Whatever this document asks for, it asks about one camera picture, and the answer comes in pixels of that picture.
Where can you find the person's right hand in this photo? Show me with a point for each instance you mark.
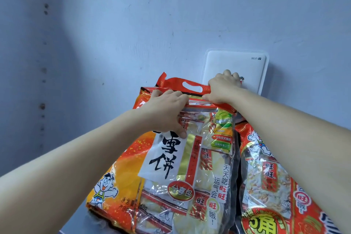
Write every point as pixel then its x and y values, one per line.
pixel 223 88

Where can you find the person's left hand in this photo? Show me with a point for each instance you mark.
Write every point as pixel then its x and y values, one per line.
pixel 163 111

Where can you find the person's right thumb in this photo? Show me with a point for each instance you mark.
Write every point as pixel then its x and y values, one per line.
pixel 211 97

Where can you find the person's left thumb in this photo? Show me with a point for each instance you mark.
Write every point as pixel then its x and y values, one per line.
pixel 181 129

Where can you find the orange rice cracker bag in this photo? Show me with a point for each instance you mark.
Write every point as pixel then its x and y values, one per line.
pixel 175 176

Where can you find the person's right forearm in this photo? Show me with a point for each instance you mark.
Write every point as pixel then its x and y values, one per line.
pixel 293 137

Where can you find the person's left forearm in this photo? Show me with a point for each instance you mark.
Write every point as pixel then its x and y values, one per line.
pixel 71 170

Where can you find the red rice cracker bag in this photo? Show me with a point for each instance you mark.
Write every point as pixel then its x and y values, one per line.
pixel 268 187

